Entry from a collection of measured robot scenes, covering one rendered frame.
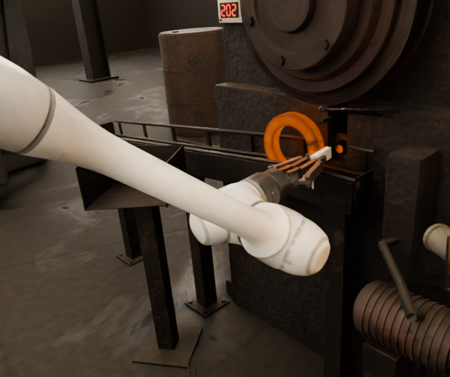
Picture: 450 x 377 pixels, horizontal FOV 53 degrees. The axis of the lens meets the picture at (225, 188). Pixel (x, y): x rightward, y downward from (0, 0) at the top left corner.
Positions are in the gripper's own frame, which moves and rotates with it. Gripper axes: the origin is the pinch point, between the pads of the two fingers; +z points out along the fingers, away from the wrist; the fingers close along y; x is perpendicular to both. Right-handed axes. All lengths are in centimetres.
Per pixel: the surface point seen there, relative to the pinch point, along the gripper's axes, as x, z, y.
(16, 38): 19, 33, -292
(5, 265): -70, -54, -154
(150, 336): -71, -33, -56
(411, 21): 32.3, 0.9, 22.0
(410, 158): 5.4, -1.9, 24.3
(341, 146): -0.5, 9.0, 0.1
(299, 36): 30.9, -6.7, 1.1
